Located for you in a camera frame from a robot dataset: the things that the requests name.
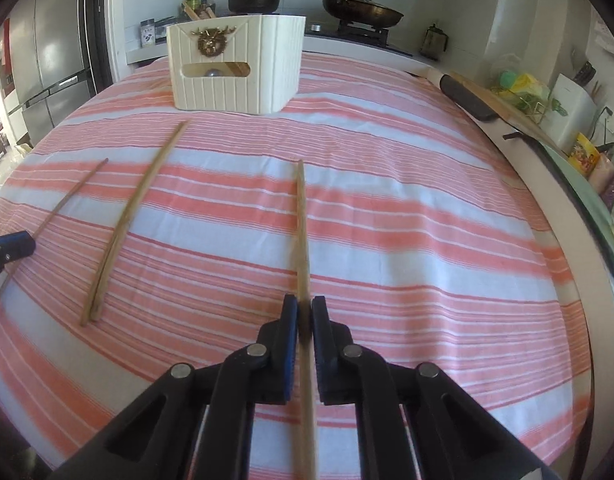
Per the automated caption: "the thin brown single chopstick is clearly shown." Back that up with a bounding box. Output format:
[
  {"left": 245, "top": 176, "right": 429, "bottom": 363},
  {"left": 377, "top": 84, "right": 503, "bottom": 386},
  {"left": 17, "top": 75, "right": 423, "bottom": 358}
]
[{"left": 0, "top": 158, "right": 109, "bottom": 302}]

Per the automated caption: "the oil bottles cluster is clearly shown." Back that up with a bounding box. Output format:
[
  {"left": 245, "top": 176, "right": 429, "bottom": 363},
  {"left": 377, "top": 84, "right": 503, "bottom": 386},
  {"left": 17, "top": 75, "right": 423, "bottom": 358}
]
[{"left": 180, "top": 0, "right": 216, "bottom": 20}]

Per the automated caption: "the wok with glass lid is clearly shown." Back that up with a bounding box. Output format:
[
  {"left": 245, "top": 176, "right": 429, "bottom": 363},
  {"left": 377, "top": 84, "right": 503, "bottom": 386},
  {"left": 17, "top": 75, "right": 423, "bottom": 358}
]
[{"left": 321, "top": 0, "right": 403, "bottom": 29}]

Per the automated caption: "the wire basket with sponges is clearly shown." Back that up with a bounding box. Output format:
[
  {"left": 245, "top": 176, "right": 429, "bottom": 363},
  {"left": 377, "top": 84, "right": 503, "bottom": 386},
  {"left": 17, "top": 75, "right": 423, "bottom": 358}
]
[{"left": 490, "top": 70, "right": 551, "bottom": 124}]

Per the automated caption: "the dark glass kettle jar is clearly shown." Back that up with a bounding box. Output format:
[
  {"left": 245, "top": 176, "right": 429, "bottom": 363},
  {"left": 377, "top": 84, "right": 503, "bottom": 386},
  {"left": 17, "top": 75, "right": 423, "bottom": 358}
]
[{"left": 420, "top": 24, "right": 449, "bottom": 61}]

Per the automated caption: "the pink white striped tablecloth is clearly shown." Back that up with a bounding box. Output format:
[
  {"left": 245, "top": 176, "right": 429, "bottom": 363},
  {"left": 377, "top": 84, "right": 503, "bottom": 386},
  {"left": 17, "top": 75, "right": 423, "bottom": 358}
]
[{"left": 0, "top": 54, "right": 591, "bottom": 467}]

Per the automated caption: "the white knife block holder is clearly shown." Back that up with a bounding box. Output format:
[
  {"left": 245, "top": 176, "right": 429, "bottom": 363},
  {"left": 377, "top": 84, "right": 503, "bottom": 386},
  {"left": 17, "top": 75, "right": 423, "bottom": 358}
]
[{"left": 539, "top": 74, "right": 596, "bottom": 153}]

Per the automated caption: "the black gas cooktop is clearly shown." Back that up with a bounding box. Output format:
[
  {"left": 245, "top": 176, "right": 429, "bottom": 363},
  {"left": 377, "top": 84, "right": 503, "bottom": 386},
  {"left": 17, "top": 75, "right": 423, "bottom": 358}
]
[{"left": 305, "top": 22, "right": 413, "bottom": 58}]

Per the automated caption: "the yellow snack packet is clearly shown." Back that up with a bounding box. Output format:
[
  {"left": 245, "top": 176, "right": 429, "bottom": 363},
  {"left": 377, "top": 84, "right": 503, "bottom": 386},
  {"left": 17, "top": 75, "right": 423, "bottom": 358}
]
[{"left": 568, "top": 132, "right": 600, "bottom": 178}]

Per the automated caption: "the light wooden chopstick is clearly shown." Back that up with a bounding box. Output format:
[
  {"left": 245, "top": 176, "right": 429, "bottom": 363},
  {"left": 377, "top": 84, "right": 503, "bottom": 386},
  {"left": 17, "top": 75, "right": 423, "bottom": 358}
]
[{"left": 296, "top": 160, "right": 319, "bottom": 479}]

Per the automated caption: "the black spice rack with jars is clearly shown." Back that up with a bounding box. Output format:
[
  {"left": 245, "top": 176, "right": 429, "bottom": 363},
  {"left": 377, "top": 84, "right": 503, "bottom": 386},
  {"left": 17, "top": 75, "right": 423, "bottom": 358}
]
[{"left": 154, "top": 16, "right": 178, "bottom": 44}]

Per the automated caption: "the grey double door refrigerator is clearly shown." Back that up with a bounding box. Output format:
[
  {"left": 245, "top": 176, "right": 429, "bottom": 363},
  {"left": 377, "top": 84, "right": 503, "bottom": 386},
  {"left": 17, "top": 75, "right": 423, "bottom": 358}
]
[{"left": 9, "top": 0, "right": 96, "bottom": 146}]

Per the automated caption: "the white patterned spice jar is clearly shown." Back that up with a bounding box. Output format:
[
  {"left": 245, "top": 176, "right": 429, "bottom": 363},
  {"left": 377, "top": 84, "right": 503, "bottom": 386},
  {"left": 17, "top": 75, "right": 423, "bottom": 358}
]
[{"left": 140, "top": 18, "right": 156, "bottom": 48}]

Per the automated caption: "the brown chopstick pair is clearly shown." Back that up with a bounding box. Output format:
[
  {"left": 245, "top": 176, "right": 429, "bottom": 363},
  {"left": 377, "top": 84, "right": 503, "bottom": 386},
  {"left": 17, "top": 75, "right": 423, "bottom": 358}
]
[{"left": 80, "top": 120, "right": 190, "bottom": 326}]

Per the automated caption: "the cream ribbed storage box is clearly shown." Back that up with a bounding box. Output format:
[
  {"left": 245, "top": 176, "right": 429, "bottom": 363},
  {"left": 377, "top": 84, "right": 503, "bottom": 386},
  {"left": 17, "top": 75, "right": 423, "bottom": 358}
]
[{"left": 167, "top": 14, "right": 306, "bottom": 115}]

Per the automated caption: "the wooden cutting board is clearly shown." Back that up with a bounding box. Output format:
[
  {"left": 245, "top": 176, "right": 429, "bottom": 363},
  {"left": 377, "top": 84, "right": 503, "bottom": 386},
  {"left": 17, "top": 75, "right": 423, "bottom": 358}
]
[{"left": 449, "top": 72, "right": 566, "bottom": 157}]

